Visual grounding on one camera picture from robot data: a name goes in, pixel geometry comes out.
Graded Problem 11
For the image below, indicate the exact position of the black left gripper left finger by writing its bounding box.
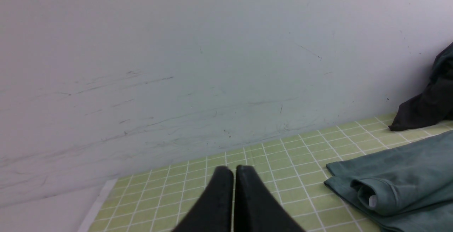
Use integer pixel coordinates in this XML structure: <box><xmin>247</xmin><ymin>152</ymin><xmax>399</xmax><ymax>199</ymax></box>
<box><xmin>173</xmin><ymin>166</ymin><xmax>234</xmax><ymax>232</ymax></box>

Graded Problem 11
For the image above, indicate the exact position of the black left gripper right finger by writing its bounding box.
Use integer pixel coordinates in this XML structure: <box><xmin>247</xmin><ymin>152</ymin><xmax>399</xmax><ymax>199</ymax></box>
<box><xmin>234</xmin><ymin>165</ymin><xmax>304</xmax><ymax>232</ymax></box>

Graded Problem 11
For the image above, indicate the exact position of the green long-sleeved shirt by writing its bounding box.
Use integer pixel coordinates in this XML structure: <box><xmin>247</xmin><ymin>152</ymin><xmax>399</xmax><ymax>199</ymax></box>
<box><xmin>324</xmin><ymin>131</ymin><xmax>453</xmax><ymax>232</ymax></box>

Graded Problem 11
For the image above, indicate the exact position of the green checkered tablecloth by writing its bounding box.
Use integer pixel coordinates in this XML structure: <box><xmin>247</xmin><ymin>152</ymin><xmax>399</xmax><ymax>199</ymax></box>
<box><xmin>79</xmin><ymin>114</ymin><xmax>452</xmax><ymax>232</ymax></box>

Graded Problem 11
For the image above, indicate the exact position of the dark brown garment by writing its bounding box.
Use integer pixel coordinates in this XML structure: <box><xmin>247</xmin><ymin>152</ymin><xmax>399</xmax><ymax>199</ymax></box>
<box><xmin>388</xmin><ymin>78</ymin><xmax>453</xmax><ymax>131</ymax></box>

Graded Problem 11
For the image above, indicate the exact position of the dark grey sweatshirt pile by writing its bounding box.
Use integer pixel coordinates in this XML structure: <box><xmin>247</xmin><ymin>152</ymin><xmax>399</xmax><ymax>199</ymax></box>
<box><xmin>429</xmin><ymin>43</ymin><xmax>453</xmax><ymax>95</ymax></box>

